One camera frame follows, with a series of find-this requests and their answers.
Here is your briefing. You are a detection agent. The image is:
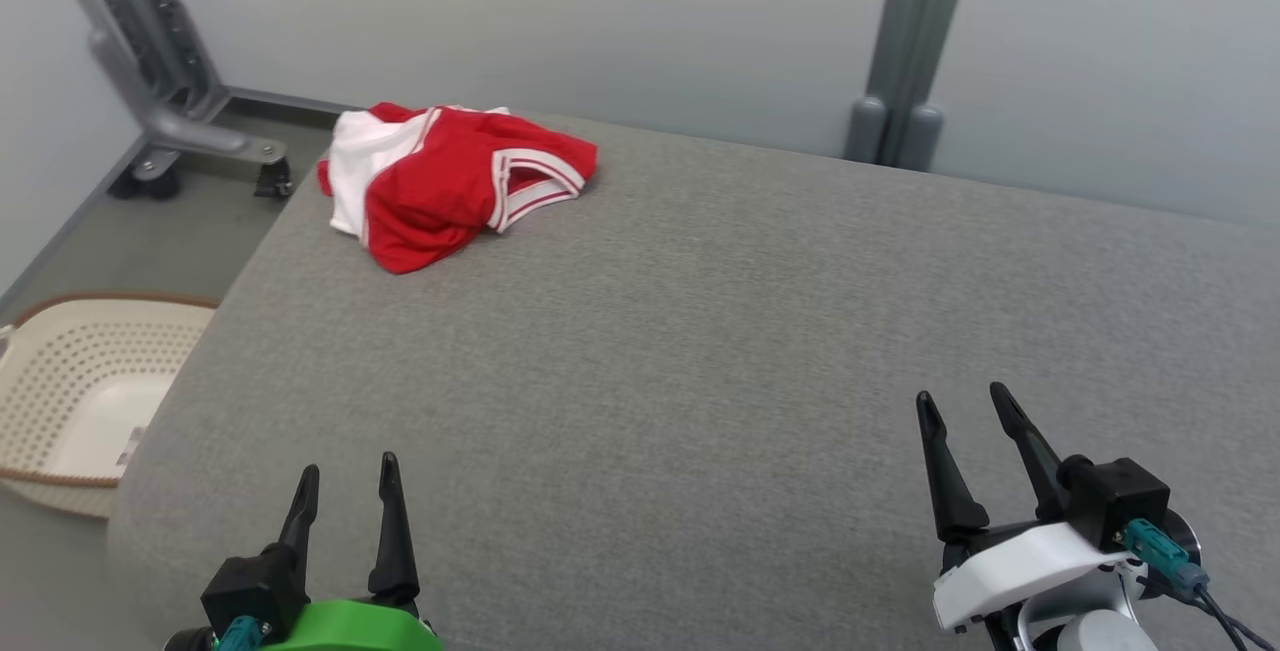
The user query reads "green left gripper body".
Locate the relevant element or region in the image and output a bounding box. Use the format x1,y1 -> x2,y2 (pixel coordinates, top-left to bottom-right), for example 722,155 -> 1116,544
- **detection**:
262,598 -> 444,651

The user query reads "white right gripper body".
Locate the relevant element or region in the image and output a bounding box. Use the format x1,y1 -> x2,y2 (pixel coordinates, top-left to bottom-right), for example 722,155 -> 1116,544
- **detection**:
932,519 -> 1143,634

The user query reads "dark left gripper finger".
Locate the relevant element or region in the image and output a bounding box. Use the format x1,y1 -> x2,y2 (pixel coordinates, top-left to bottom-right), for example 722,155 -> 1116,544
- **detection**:
366,451 -> 422,609
276,464 -> 321,574

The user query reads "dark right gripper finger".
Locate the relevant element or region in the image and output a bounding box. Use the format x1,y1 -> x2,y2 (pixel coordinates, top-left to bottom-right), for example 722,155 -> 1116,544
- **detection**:
915,390 -> 992,544
989,381 -> 1069,524

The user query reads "red garment white striped trim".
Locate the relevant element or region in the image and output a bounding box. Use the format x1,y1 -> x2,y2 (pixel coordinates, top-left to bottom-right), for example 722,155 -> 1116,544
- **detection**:
317,103 -> 599,275

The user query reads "cream perforated laundry basket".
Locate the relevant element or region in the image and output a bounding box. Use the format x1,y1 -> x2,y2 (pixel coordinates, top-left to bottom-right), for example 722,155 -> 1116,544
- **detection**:
0,293 -> 221,520

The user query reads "small black caster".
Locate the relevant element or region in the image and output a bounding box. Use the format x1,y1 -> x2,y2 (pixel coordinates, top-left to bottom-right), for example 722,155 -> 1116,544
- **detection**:
254,159 -> 295,200

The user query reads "black double wheel caster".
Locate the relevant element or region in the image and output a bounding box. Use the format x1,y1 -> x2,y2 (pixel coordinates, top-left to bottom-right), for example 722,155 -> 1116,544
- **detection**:
107,153 -> 183,202

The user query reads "black left arm cable teal plug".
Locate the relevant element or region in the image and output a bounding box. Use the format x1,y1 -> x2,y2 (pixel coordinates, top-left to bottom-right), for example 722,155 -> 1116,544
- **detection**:
215,616 -> 267,651

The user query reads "black arm cable teal plug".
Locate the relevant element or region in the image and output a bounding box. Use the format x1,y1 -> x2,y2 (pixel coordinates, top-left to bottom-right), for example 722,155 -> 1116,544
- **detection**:
1120,519 -> 1280,651
215,616 -> 267,651

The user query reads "black right arm cable teal plug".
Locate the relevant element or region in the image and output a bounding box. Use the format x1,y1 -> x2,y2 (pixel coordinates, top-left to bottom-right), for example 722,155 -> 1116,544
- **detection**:
1120,519 -> 1280,651

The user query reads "metal partition post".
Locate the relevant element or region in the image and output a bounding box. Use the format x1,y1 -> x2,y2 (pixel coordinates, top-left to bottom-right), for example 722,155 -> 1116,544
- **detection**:
843,0 -> 981,172

